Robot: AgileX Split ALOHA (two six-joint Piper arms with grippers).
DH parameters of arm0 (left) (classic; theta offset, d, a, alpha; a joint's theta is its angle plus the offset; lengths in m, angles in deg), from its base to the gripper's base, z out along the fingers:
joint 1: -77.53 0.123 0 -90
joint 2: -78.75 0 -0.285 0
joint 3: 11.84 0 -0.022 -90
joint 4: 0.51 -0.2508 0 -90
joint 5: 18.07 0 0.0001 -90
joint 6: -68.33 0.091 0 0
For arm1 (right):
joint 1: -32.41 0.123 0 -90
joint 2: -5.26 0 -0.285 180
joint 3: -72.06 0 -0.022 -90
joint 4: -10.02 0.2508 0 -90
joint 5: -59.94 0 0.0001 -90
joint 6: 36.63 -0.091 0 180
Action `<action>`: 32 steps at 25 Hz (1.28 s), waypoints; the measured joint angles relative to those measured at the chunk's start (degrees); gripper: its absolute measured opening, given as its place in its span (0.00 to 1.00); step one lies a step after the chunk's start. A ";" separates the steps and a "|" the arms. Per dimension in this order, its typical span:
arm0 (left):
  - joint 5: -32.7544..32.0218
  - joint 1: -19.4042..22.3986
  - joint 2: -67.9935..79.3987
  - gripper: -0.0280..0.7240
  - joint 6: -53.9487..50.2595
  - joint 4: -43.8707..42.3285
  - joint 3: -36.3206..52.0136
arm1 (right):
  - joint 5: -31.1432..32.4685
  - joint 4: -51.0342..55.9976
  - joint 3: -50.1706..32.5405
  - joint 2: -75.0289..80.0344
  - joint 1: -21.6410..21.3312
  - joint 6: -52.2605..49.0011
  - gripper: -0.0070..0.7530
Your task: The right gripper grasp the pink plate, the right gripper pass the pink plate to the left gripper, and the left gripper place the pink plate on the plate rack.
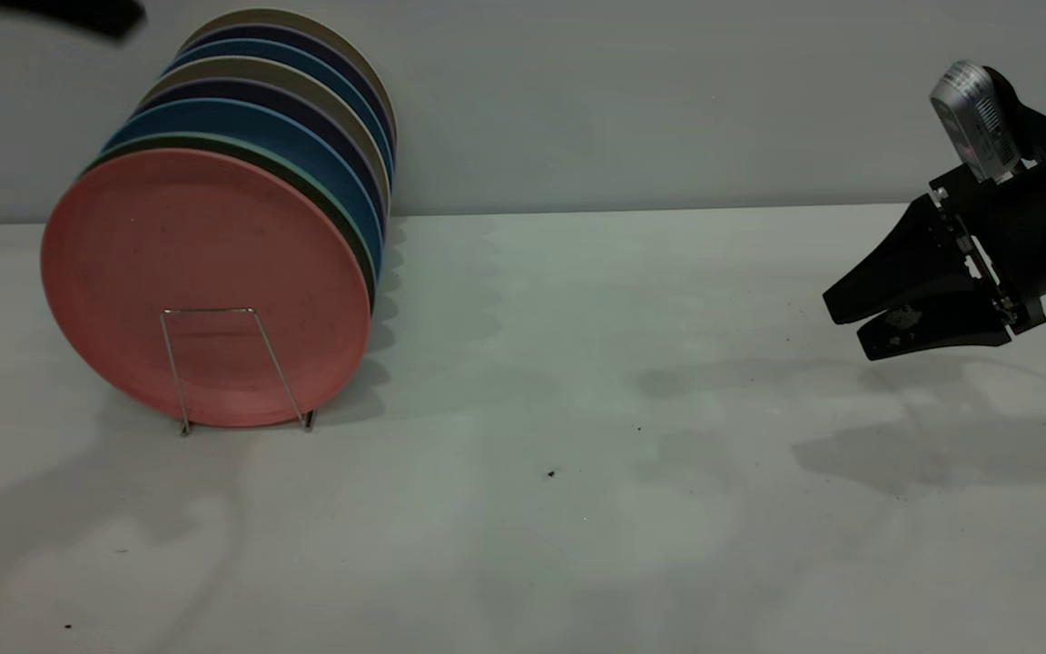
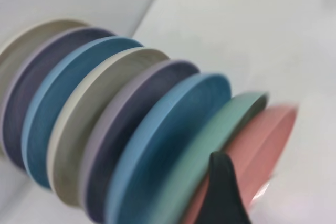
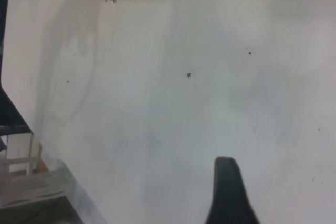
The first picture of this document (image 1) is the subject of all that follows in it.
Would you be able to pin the dark purple plastic plate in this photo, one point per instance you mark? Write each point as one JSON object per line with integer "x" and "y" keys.
{"x": 287, "y": 34}
{"x": 251, "y": 91}

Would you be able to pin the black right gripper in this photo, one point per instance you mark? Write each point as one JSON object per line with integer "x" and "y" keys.
{"x": 1041, "y": 227}

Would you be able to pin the blue plastic plate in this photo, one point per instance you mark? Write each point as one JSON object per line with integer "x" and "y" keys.
{"x": 269, "y": 50}
{"x": 232, "y": 116}

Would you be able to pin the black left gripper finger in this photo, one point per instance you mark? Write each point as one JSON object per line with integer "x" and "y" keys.
{"x": 78, "y": 14}

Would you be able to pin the pink plastic plate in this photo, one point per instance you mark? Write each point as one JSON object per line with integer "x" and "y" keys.
{"x": 205, "y": 272}

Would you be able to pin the beige plastic plate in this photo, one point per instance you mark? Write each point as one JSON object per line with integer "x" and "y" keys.
{"x": 287, "y": 16}
{"x": 251, "y": 68}

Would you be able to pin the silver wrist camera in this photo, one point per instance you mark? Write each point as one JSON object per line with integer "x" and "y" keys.
{"x": 977, "y": 118}

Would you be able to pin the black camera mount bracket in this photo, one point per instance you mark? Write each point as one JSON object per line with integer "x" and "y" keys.
{"x": 1041, "y": 132}

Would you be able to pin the green plastic plate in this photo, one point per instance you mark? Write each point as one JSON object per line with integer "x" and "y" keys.
{"x": 232, "y": 141}

